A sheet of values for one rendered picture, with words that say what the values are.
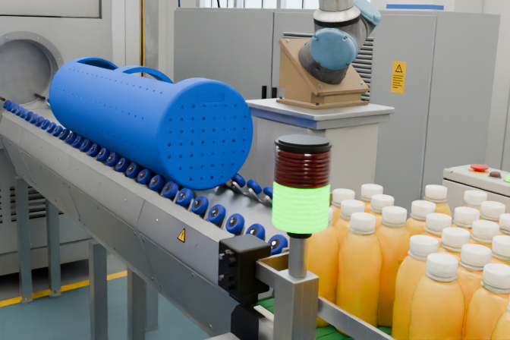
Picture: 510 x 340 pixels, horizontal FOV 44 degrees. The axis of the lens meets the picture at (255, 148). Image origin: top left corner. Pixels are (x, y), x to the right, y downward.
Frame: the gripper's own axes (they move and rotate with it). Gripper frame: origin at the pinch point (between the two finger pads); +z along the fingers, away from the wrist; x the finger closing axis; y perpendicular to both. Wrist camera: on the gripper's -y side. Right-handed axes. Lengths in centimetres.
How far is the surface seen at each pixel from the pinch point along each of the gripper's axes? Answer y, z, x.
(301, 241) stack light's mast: -115, 2, 23
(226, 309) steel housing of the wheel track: -73, 55, 2
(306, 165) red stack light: -114, -7, 24
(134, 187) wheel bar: -22, 54, 3
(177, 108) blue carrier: -33.9, 25.3, -0.8
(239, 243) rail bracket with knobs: -85, 26, 10
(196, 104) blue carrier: -33.5, 24.7, -6.3
